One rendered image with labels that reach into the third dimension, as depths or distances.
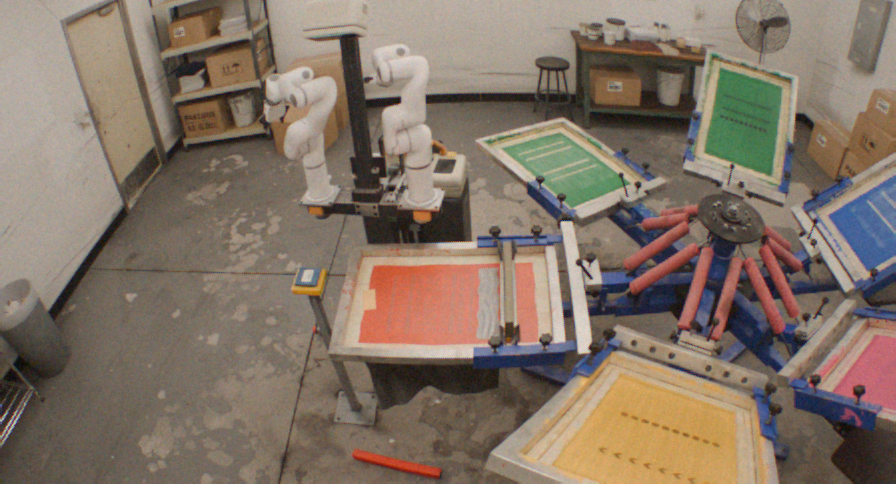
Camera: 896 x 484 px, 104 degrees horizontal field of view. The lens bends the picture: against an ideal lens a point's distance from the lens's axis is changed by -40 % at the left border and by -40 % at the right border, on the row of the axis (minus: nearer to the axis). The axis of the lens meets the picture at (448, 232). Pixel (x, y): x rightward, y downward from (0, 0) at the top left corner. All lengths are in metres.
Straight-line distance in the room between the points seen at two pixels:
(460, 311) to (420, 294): 0.17
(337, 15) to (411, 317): 1.09
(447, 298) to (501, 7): 3.80
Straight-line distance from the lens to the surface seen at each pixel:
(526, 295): 2.00
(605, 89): 5.19
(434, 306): 1.98
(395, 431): 2.77
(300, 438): 2.86
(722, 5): 5.93
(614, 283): 1.95
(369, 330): 1.93
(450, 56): 5.52
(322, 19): 1.78
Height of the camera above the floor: 2.35
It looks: 38 degrees down
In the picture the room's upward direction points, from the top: 5 degrees counter-clockwise
